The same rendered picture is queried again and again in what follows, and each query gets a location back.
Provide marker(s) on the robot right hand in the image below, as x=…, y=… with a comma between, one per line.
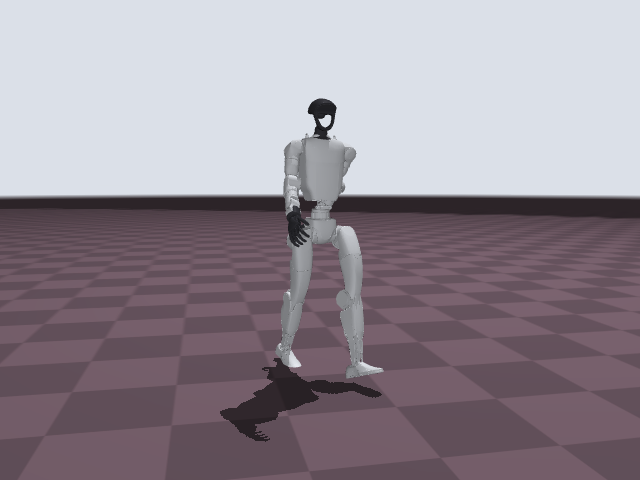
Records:
x=294, y=226

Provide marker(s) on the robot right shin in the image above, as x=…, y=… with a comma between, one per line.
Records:
x=290, y=320

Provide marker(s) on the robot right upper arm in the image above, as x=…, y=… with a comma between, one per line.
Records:
x=292, y=160

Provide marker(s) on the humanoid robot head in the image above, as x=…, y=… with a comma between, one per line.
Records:
x=319, y=108

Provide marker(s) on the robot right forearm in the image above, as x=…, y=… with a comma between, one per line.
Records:
x=291, y=195

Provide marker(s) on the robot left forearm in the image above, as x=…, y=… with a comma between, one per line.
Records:
x=329, y=203

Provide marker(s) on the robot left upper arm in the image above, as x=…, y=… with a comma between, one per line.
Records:
x=350, y=154

